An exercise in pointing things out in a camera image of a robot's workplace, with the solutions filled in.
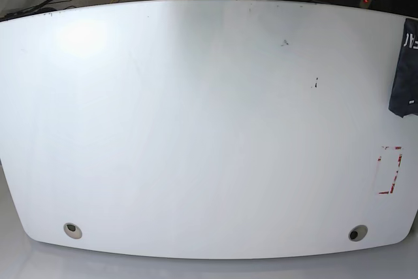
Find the dark blue T-shirt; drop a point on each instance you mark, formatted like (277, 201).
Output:
(403, 99)

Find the left table grommet hole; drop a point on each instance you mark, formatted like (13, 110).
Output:
(72, 231)

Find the table grommet hole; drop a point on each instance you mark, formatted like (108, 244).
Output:
(72, 231)
(358, 233)

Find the red tape rectangle marking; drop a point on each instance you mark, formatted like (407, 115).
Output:
(388, 167)

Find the right table grommet hole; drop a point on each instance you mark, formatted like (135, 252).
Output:
(358, 233)

